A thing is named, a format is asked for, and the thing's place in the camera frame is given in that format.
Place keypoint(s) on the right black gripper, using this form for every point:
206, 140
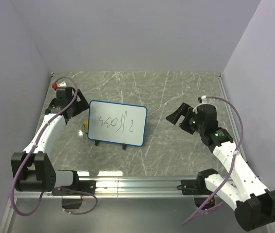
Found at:
182, 110

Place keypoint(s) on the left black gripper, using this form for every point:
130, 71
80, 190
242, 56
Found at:
81, 105

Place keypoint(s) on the yellow eraser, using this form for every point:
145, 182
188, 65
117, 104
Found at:
85, 124

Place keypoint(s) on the blue framed whiteboard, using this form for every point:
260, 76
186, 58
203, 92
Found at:
117, 123

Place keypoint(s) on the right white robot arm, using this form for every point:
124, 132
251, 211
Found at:
252, 202

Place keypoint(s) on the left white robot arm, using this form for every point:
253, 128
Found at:
32, 169

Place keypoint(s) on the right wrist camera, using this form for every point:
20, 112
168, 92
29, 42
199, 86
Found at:
202, 99

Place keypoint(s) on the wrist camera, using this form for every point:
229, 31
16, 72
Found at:
56, 86
202, 99

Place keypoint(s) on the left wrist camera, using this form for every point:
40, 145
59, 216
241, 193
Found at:
56, 86

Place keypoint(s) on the aluminium side rail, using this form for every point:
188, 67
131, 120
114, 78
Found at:
231, 114

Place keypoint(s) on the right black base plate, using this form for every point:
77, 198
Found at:
192, 187

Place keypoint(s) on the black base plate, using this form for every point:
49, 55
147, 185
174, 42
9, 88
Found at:
192, 187
88, 186

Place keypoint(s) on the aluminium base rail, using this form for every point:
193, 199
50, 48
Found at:
138, 187

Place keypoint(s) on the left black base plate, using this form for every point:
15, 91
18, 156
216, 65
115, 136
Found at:
88, 186

